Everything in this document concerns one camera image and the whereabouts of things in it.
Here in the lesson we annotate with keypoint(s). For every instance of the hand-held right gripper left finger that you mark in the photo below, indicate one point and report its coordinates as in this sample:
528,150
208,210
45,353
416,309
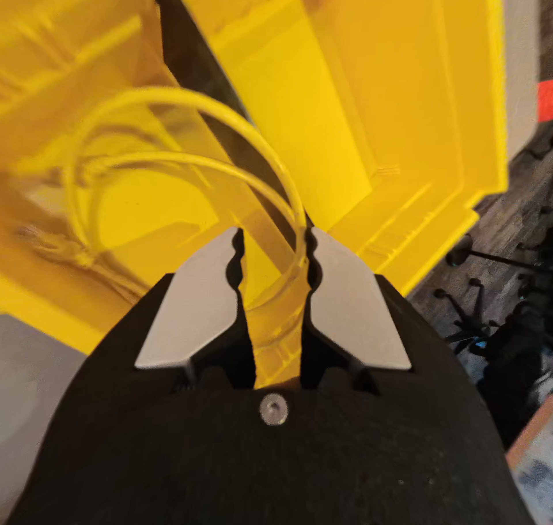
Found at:
194,317

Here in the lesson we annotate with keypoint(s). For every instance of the yellow plastic bin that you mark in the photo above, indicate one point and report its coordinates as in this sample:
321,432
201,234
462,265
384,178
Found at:
389,123

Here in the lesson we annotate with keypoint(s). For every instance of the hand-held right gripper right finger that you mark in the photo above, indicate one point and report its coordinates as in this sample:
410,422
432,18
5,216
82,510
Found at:
354,317

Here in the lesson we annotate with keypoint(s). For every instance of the black office chair base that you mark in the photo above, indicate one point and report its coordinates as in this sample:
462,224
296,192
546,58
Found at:
471,313

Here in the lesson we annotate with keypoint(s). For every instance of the orange traffic cone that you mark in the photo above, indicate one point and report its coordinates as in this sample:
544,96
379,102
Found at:
545,101

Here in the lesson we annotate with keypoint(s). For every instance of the black bin divider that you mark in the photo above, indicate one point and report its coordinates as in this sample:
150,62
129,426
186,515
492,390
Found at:
190,58

